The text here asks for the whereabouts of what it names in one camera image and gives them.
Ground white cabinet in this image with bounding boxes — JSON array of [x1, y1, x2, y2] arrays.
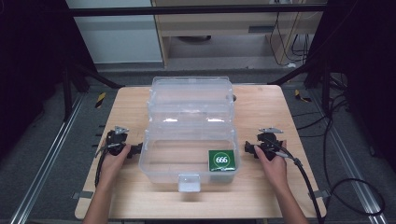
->
[[64, 0, 164, 64]]

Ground aluminium floor rail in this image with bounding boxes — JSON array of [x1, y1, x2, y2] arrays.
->
[[8, 92, 86, 224], [307, 90, 389, 224]]

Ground person's right hand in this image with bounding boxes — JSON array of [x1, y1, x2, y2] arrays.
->
[[253, 140, 290, 192]]

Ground black hanging cables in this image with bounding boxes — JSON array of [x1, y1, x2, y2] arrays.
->
[[268, 0, 312, 67]]

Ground black horizontal bar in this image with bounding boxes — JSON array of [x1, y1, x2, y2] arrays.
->
[[66, 4, 328, 18]]

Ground black metal stand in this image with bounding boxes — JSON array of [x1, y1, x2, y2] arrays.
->
[[267, 59, 334, 116], [61, 59, 125, 123]]

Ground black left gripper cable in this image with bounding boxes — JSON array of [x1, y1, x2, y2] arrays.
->
[[93, 143, 121, 189]]

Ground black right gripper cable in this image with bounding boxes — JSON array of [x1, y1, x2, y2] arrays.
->
[[262, 136, 326, 224]]

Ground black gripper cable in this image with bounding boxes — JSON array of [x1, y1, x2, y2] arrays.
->
[[93, 143, 121, 189], [262, 136, 326, 224]]

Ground yellow black striped tape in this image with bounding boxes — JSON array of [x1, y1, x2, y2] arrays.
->
[[94, 91, 107, 109], [294, 89, 312, 104]]

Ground person's left hand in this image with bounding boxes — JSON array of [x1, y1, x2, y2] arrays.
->
[[98, 143, 133, 189]]

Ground grey metal table bracket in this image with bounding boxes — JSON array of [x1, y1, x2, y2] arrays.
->
[[72, 190, 94, 201], [308, 189, 332, 201]]

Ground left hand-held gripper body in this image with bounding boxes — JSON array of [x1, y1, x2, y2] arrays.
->
[[106, 125, 131, 157]]

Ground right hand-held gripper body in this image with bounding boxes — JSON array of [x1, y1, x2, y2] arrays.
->
[[256, 126, 287, 161]]

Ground clear plastic storage box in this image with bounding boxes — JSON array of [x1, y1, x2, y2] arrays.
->
[[138, 76, 241, 193]]

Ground black floor cable loop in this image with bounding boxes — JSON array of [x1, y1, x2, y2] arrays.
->
[[292, 92, 387, 217]]

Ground small green box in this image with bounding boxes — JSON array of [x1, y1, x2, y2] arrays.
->
[[207, 149, 236, 173]]

